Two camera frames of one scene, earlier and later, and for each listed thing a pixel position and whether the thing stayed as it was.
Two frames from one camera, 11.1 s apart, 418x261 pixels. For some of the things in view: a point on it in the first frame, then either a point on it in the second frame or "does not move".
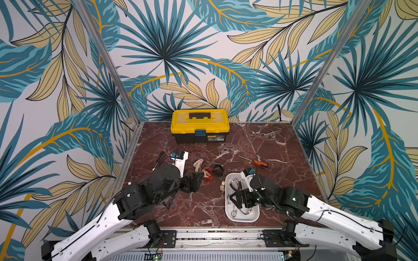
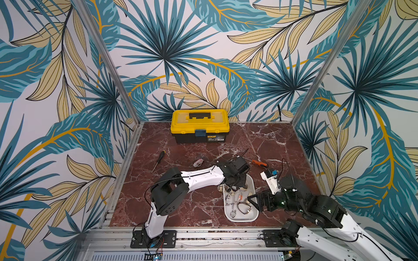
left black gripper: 189,188 -> 243,181
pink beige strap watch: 197,165 does not move
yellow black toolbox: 200,126 does not move
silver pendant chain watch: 233,212 does not move
